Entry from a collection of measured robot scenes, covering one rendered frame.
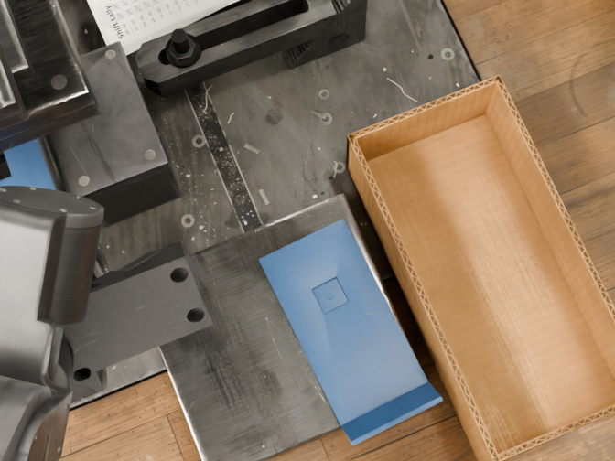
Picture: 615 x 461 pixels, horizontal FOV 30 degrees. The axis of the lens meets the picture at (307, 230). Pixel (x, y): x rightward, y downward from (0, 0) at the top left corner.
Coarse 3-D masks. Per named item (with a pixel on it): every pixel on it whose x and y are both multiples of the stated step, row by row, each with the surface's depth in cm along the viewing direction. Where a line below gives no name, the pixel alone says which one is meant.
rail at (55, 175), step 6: (42, 138) 80; (42, 144) 80; (48, 144) 80; (42, 150) 80; (48, 150) 80; (48, 156) 80; (48, 162) 80; (54, 162) 80; (54, 168) 80; (54, 174) 80; (54, 180) 80; (60, 180) 80; (60, 186) 79
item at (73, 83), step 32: (0, 0) 65; (32, 0) 67; (0, 32) 64; (32, 32) 66; (64, 32) 66; (0, 64) 61; (32, 64) 65; (64, 64) 65; (0, 96) 61; (32, 96) 65; (64, 96) 65; (0, 128) 63; (32, 128) 67
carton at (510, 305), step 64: (384, 128) 82; (448, 128) 89; (512, 128) 83; (384, 192) 88; (448, 192) 88; (512, 192) 87; (448, 256) 86; (512, 256) 86; (576, 256) 81; (448, 320) 85; (512, 320) 85; (576, 320) 85; (448, 384) 82; (512, 384) 84; (576, 384) 84; (512, 448) 80
